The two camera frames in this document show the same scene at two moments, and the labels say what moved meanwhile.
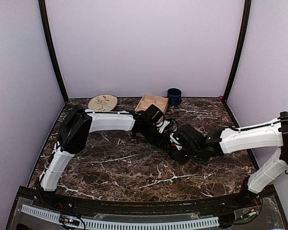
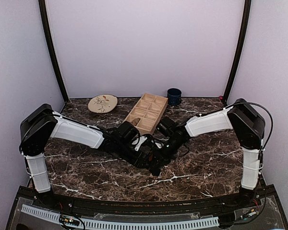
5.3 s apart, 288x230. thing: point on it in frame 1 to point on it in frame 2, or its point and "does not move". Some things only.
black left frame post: (44, 23) does not move
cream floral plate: (103, 102) does not move
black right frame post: (247, 8) does not move
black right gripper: (180, 159) to (162, 159)
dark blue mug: (174, 97) does not move
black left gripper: (163, 141) to (138, 160)
